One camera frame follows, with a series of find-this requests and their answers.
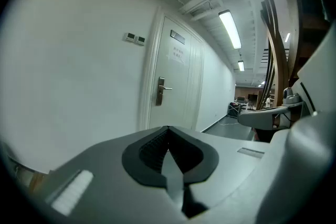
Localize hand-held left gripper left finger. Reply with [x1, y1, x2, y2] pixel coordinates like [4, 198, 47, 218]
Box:
[34, 125, 190, 224]

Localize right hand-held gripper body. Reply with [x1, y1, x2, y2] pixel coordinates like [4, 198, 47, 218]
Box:
[257, 20, 336, 224]

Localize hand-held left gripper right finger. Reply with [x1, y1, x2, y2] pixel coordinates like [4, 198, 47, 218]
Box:
[167, 125, 271, 224]

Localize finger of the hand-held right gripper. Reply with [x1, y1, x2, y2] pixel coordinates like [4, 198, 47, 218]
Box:
[237, 102, 307, 131]

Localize white door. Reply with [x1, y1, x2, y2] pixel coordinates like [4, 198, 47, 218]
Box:
[148, 16, 197, 131]

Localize black crate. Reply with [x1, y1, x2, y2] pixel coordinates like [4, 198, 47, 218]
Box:
[227, 101, 240, 118]

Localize white paper notice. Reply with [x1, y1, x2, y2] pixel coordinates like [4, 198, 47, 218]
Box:
[166, 44, 190, 65]

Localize small grey gripper camera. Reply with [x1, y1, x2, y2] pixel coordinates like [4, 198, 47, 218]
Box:
[281, 87, 301, 106]

